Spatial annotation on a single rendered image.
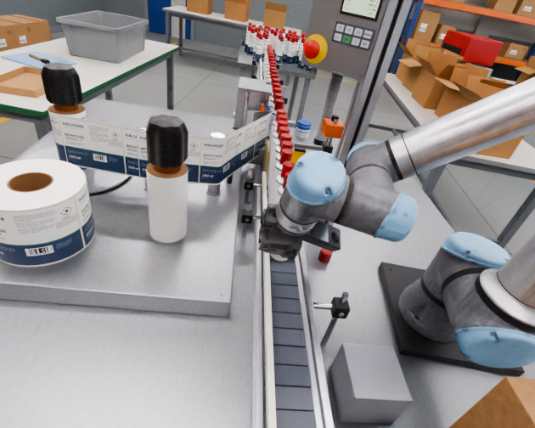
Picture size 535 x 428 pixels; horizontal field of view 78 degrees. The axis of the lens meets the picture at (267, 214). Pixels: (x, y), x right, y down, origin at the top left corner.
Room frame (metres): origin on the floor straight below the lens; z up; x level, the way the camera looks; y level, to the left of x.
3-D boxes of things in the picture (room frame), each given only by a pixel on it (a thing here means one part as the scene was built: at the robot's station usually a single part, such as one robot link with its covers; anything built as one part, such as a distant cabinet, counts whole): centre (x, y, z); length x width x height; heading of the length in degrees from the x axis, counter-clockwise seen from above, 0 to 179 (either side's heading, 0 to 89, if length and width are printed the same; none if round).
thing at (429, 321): (0.56, -0.43, 0.90); 0.15 x 0.15 x 0.10
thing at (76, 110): (0.83, 0.59, 1.04); 0.09 x 0.09 x 0.29
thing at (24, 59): (2.02, 1.55, 0.81); 0.32 x 0.24 x 0.01; 76
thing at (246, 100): (1.15, 0.12, 1.01); 0.14 x 0.13 x 0.26; 8
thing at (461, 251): (0.55, -0.43, 1.02); 0.13 x 0.12 x 0.14; 177
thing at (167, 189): (0.62, 0.24, 1.03); 0.09 x 0.09 x 0.30
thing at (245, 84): (1.15, 0.12, 1.14); 0.14 x 0.11 x 0.01; 8
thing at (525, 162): (3.02, -1.32, 0.39); 2.20 x 0.80 x 0.78; 1
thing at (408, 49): (3.89, -1.22, 0.97); 0.45 x 0.40 x 0.37; 93
